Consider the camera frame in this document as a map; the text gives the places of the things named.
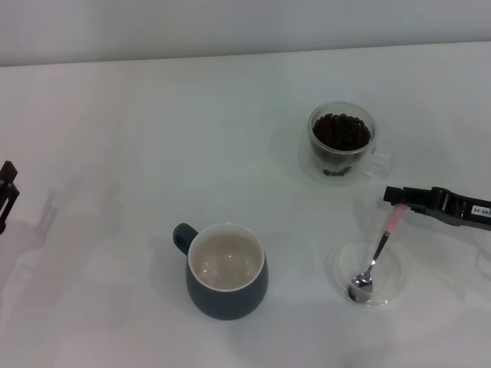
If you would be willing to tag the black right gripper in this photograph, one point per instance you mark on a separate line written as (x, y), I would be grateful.
(468, 212)

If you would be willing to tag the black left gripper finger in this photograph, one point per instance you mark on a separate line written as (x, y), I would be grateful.
(7, 191)

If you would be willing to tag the dark blue mug cream inside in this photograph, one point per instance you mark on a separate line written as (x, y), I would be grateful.
(226, 303)

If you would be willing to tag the coffee beans heap in glass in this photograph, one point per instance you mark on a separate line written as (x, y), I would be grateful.
(341, 132)

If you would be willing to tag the double-walled clear glass cup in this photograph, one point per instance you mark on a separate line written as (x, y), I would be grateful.
(307, 161)

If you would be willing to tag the clear glass saucer dish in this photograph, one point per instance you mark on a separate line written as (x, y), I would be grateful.
(337, 264)

